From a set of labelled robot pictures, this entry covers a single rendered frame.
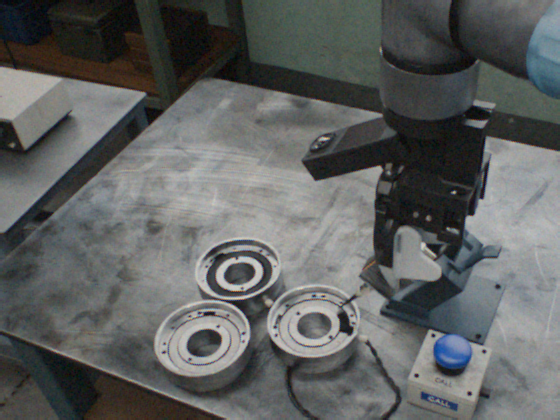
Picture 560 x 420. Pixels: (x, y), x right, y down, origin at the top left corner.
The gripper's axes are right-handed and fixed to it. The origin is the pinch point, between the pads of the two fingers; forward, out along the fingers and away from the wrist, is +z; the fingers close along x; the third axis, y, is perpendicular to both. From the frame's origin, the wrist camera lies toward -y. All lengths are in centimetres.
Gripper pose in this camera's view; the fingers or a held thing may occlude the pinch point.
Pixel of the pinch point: (395, 265)
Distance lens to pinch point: 67.2
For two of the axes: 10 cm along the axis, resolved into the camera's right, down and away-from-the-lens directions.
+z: 0.3, 7.0, 7.1
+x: 4.2, -6.5, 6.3
